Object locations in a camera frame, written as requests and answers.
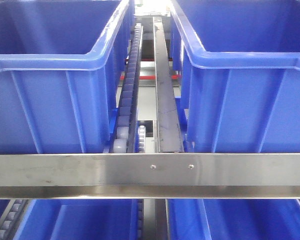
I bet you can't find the blue bin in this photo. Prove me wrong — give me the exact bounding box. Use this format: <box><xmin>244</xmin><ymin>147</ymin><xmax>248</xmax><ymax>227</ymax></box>
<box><xmin>168</xmin><ymin>199</ymin><xmax>300</xmax><ymax>240</ymax></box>
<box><xmin>14</xmin><ymin>199</ymin><xmax>139</xmax><ymax>240</ymax></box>
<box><xmin>0</xmin><ymin>0</ymin><xmax>133</xmax><ymax>154</ymax></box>
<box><xmin>170</xmin><ymin>0</ymin><xmax>300</xmax><ymax>153</ymax></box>

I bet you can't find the roller conveyor track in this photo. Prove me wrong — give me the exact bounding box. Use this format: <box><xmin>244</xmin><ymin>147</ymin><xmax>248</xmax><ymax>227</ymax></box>
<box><xmin>103</xmin><ymin>23</ymin><xmax>143</xmax><ymax>154</ymax></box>

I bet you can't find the blue bin upper right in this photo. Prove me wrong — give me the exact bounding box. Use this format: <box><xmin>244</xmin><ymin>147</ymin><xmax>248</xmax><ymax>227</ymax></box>
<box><xmin>170</xmin><ymin>0</ymin><xmax>300</xmax><ymax>153</ymax></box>

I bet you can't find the blue bin upper left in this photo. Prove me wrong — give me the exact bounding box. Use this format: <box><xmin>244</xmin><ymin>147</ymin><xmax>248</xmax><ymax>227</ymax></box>
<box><xmin>0</xmin><ymin>0</ymin><xmax>133</xmax><ymax>154</ymax></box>

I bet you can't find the blue bin right lower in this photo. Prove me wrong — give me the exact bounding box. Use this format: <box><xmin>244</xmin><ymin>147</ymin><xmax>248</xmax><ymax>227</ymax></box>
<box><xmin>168</xmin><ymin>199</ymin><xmax>300</xmax><ymax>240</ymax></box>

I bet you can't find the metal divider rail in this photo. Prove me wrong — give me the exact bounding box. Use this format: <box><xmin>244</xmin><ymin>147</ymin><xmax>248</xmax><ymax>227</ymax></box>
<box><xmin>153</xmin><ymin>16</ymin><xmax>184</xmax><ymax>153</ymax></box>

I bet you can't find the stainless steel shelf frame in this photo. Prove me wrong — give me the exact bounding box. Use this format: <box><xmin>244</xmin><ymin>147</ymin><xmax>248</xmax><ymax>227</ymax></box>
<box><xmin>0</xmin><ymin>153</ymin><xmax>300</xmax><ymax>199</ymax></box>

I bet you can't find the blue bin left lower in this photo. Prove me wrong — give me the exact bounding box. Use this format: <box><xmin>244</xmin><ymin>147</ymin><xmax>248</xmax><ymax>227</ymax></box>
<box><xmin>14</xmin><ymin>199</ymin><xmax>139</xmax><ymax>240</ymax></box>

